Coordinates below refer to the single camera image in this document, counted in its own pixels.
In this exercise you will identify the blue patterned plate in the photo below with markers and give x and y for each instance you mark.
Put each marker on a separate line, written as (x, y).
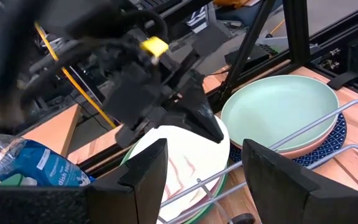
(328, 149)

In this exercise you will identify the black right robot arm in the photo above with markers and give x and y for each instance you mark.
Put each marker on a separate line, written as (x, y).
(5, 62)

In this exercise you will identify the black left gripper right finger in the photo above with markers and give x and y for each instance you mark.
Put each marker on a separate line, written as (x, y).
(278, 193)

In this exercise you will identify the salmon plate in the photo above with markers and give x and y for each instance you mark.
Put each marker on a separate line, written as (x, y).
(294, 153)

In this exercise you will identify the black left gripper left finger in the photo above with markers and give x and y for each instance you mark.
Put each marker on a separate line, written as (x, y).
(135, 193)

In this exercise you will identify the light green plate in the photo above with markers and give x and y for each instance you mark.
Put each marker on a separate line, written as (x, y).
(223, 186)

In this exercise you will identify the white plate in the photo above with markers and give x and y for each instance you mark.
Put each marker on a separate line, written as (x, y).
(221, 155)

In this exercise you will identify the blue dish soap bottle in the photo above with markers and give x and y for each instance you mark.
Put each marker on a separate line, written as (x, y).
(42, 165)

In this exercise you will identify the white striped dish towel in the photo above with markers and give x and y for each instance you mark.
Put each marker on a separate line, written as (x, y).
(179, 174)

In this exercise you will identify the pale mint plate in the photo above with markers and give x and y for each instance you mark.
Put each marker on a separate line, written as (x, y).
(275, 112)

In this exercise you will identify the light wooden desk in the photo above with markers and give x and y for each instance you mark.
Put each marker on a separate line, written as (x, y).
(54, 130)

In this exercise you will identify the black aluminium table frame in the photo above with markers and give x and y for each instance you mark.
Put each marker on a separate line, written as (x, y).
(295, 31)

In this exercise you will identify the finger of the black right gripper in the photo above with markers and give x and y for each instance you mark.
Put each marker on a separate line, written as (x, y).
(129, 135)
(197, 109)

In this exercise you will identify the black keyboard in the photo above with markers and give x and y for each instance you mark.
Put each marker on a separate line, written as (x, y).
(154, 4)

